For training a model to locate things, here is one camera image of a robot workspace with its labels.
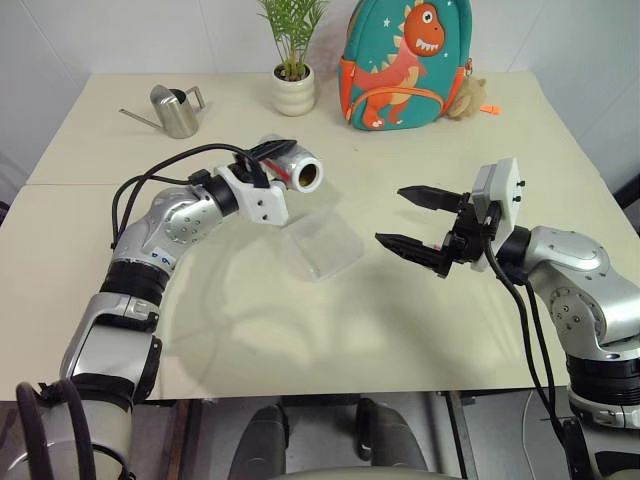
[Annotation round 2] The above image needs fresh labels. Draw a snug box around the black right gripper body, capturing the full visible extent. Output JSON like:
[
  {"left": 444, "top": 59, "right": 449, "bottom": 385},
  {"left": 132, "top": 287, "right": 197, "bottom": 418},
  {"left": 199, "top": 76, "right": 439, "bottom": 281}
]
[{"left": 432, "top": 192, "right": 504, "bottom": 279}]

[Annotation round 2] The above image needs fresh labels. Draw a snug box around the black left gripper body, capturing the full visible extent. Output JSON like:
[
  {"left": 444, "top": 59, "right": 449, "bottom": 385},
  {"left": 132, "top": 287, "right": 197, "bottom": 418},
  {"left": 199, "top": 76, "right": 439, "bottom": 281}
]
[{"left": 230, "top": 149, "right": 271, "bottom": 190}]

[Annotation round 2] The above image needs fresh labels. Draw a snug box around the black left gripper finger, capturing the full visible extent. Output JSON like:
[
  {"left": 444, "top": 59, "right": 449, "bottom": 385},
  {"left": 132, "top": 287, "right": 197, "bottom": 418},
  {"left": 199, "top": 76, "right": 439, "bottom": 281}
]
[{"left": 248, "top": 138, "right": 297, "bottom": 162}]

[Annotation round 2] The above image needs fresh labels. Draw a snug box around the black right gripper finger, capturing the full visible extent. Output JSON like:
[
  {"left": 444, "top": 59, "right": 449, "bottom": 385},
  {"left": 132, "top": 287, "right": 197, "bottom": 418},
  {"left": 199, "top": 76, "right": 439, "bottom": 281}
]
[
  {"left": 374, "top": 232, "right": 450, "bottom": 274},
  {"left": 397, "top": 184, "right": 471, "bottom": 215}
]

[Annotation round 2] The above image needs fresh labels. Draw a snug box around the silver jar with white rim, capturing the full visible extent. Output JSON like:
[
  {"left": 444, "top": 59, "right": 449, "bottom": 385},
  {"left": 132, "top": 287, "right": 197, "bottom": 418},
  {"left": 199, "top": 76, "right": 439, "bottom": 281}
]
[{"left": 257, "top": 133, "right": 325, "bottom": 194}]

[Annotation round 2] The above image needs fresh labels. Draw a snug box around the clear plastic box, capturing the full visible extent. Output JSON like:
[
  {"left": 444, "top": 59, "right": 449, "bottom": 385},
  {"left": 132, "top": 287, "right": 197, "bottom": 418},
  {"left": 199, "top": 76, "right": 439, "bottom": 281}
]
[{"left": 279, "top": 209, "right": 365, "bottom": 284}]

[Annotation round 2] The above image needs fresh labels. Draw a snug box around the white ribbed plant pot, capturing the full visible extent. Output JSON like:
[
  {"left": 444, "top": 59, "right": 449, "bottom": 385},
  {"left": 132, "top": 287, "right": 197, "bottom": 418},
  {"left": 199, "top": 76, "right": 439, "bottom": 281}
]
[{"left": 272, "top": 62, "right": 317, "bottom": 118}]

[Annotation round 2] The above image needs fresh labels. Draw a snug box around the silver metal watering can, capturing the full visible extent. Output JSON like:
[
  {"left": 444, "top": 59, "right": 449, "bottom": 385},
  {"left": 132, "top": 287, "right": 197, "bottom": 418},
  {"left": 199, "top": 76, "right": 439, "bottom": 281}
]
[{"left": 118, "top": 84, "right": 207, "bottom": 140}]

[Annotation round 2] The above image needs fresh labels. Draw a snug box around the green palm plant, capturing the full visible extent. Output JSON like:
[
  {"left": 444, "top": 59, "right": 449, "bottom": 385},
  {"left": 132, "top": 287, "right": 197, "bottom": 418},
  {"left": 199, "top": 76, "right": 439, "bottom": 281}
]
[{"left": 255, "top": 0, "right": 327, "bottom": 81}]

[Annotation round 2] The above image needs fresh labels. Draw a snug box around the teal dinosaur backpack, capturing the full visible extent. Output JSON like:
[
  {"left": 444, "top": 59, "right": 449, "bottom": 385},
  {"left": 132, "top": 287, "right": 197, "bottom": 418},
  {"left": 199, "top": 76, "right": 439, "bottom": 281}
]
[{"left": 337, "top": 0, "right": 474, "bottom": 133}]

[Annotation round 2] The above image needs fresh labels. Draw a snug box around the dark rounded shape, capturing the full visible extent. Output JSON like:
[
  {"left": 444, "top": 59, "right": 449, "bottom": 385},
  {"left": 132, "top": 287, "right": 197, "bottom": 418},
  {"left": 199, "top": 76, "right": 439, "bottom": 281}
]
[
  {"left": 355, "top": 397, "right": 442, "bottom": 475},
  {"left": 227, "top": 403, "right": 292, "bottom": 480}
]

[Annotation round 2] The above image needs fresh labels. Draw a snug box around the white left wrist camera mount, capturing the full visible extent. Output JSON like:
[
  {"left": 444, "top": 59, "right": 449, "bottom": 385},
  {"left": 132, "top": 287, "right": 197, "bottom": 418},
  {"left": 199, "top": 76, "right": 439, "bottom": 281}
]
[{"left": 213, "top": 164, "right": 290, "bottom": 226}]

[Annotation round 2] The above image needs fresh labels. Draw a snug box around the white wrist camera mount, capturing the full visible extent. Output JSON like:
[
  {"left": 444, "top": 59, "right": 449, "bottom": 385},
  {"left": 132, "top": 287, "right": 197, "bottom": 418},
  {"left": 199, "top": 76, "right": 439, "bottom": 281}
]
[
  {"left": 469, "top": 157, "right": 524, "bottom": 274},
  {"left": 213, "top": 164, "right": 290, "bottom": 226}
]

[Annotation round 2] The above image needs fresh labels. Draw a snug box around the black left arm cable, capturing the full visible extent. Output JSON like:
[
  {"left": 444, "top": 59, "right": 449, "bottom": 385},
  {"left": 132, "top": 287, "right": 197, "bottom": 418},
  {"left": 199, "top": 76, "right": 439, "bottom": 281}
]
[{"left": 109, "top": 143, "right": 261, "bottom": 251}]

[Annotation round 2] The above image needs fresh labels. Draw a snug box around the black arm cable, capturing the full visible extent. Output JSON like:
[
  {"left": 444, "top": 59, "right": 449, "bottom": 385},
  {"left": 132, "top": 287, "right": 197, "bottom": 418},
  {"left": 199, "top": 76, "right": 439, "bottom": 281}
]
[
  {"left": 109, "top": 143, "right": 261, "bottom": 251},
  {"left": 482, "top": 209, "right": 591, "bottom": 480}
]

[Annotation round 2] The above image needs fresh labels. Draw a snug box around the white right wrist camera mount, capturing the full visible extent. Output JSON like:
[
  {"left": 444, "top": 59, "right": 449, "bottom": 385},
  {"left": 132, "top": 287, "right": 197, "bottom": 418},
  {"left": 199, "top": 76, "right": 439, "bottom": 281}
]
[{"left": 469, "top": 157, "right": 524, "bottom": 274}]

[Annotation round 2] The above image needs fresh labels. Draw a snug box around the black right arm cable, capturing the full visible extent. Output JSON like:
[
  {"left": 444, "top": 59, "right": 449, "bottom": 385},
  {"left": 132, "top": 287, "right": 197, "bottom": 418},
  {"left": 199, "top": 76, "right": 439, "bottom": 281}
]
[{"left": 482, "top": 209, "right": 591, "bottom": 480}]

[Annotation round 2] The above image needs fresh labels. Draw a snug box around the beige plush keychain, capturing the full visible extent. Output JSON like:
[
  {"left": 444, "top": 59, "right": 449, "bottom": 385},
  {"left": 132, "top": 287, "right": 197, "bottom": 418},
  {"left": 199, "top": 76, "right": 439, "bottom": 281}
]
[{"left": 446, "top": 77, "right": 489, "bottom": 122}]

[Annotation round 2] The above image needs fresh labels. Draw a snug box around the dark metal table frame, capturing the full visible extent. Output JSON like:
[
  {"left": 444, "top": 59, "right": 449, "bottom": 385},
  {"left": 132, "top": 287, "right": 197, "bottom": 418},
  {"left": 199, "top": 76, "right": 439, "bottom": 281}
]
[{"left": 439, "top": 391, "right": 484, "bottom": 480}]

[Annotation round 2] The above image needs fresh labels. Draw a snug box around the thin white cable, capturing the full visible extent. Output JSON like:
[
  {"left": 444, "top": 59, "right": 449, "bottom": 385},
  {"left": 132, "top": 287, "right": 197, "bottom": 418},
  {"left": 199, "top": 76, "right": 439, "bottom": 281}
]
[{"left": 521, "top": 392, "right": 540, "bottom": 454}]

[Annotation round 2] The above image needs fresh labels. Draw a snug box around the dark shoulder hose loop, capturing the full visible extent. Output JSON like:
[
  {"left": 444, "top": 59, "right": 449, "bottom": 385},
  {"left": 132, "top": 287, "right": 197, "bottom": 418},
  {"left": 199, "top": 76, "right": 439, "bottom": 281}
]
[{"left": 14, "top": 378, "right": 97, "bottom": 480}]

